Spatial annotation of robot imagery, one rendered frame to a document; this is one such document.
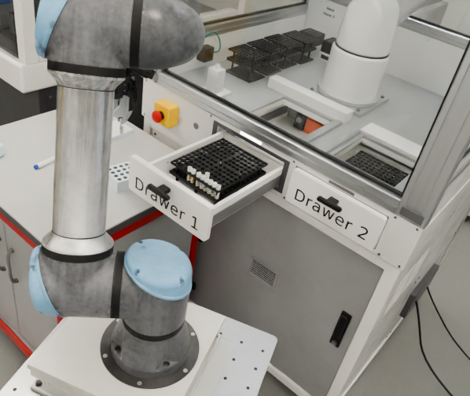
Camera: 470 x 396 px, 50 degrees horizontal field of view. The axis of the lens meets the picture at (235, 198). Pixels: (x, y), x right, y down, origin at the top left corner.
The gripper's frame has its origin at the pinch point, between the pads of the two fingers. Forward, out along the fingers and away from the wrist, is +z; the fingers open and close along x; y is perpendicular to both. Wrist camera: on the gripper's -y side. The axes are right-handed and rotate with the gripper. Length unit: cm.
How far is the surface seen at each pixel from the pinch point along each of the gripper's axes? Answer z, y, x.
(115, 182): 18.2, 4.9, 3.2
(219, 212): 10.4, 0.4, 37.5
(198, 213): 8.4, 6.8, 35.7
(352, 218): 10, -25, 63
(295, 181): 8, -25, 44
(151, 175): 6.6, 6.5, 18.5
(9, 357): 98, 32, -21
